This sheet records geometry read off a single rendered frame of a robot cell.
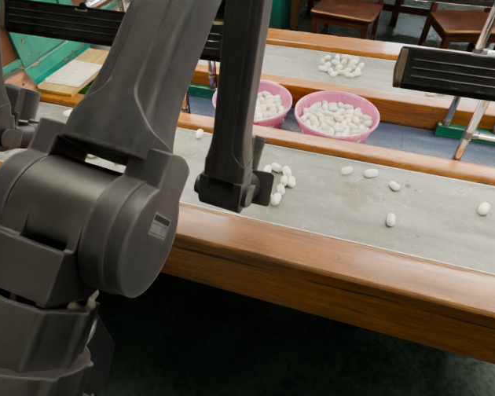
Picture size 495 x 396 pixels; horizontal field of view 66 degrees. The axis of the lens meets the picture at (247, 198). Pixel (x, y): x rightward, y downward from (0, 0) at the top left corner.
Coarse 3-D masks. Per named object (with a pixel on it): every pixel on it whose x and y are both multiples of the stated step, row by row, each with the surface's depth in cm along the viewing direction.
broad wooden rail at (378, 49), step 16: (272, 32) 166; (288, 32) 166; (304, 32) 166; (304, 48) 159; (320, 48) 158; (336, 48) 156; (352, 48) 155; (368, 48) 155; (384, 48) 155; (400, 48) 155; (432, 48) 155
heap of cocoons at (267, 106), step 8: (264, 96) 135; (272, 96) 133; (256, 104) 129; (264, 104) 128; (272, 104) 129; (280, 104) 130; (256, 112) 126; (264, 112) 125; (272, 112) 125; (280, 112) 125
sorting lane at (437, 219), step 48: (192, 144) 114; (192, 192) 99; (288, 192) 99; (336, 192) 99; (384, 192) 99; (432, 192) 99; (480, 192) 99; (384, 240) 88; (432, 240) 88; (480, 240) 88
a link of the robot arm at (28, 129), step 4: (28, 120) 79; (20, 124) 77; (24, 124) 79; (28, 124) 80; (20, 128) 77; (24, 128) 78; (28, 128) 79; (32, 128) 80; (24, 132) 78; (28, 132) 79; (32, 132) 80; (24, 136) 78; (28, 136) 79; (24, 140) 78; (28, 140) 79; (20, 144) 78; (24, 144) 79; (28, 144) 80
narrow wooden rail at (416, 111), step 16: (192, 80) 145; (208, 80) 143; (272, 80) 136; (288, 80) 136; (304, 80) 136; (304, 96) 135; (368, 96) 128; (384, 96) 128; (400, 96) 128; (416, 96) 128; (384, 112) 130; (400, 112) 129; (416, 112) 127; (432, 112) 125; (464, 112) 122; (432, 128) 129
